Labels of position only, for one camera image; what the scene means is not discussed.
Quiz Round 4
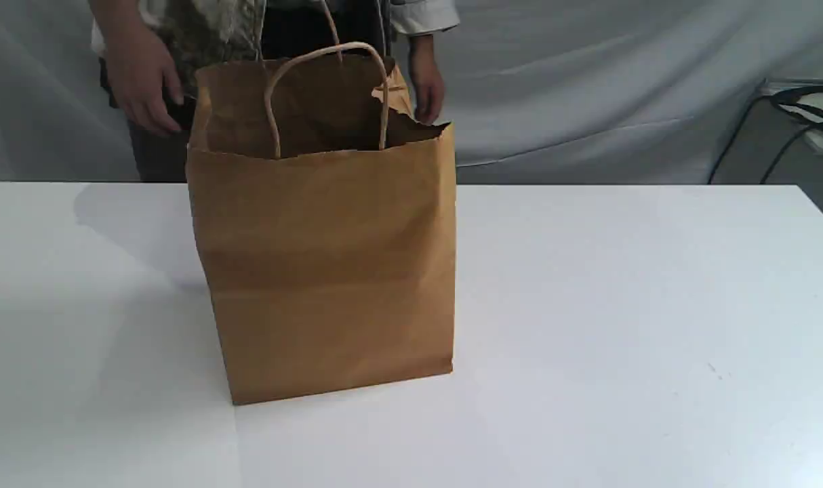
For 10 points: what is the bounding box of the brown paper bag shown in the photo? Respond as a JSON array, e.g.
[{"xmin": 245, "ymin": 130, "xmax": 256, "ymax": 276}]
[{"xmin": 186, "ymin": 41, "xmax": 457, "ymax": 405}]

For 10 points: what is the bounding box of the white backdrop cloth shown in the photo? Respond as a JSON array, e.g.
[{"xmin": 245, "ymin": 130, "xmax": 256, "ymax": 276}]
[{"xmin": 0, "ymin": 1, "xmax": 823, "ymax": 184}]

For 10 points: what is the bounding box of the person left hand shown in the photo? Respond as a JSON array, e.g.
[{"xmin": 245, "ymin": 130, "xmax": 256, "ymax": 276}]
[{"xmin": 408, "ymin": 45, "xmax": 445, "ymax": 125}]

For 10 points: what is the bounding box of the white side shelf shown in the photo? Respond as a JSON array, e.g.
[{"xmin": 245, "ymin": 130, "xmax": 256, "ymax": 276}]
[{"xmin": 759, "ymin": 79, "xmax": 823, "ymax": 155}]

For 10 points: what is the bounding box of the black cable bundle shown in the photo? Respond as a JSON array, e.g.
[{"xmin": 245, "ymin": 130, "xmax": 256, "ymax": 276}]
[{"xmin": 708, "ymin": 83, "xmax": 823, "ymax": 185}]

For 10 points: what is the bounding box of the person in patterned shirt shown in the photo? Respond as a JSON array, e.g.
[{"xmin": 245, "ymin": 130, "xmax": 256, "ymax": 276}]
[{"xmin": 88, "ymin": 1, "xmax": 460, "ymax": 184}]

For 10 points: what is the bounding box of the person right hand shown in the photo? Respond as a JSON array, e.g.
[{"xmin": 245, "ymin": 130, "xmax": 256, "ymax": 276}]
[{"xmin": 104, "ymin": 24, "xmax": 184, "ymax": 136}]

